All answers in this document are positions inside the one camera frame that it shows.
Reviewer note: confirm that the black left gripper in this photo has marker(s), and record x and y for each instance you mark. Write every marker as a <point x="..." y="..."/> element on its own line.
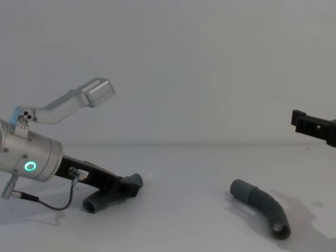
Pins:
<point x="78" y="168"/>

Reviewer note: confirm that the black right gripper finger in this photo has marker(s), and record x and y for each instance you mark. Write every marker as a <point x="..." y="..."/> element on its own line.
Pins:
<point x="312" y="125"/>

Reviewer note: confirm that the grey curved pipe elbow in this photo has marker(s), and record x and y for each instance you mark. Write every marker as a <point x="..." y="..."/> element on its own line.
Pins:
<point x="95" y="202"/>
<point x="265" y="202"/>

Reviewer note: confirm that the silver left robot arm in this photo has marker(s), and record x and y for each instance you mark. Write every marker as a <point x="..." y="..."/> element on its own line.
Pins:
<point x="39" y="155"/>

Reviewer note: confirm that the white table cloth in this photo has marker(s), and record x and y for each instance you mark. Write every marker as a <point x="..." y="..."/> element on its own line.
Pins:
<point x="183" y="210"/>

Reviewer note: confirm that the white backdrop curtain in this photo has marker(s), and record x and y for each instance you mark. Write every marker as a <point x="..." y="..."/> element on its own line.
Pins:
<point x="183" y="65"/>

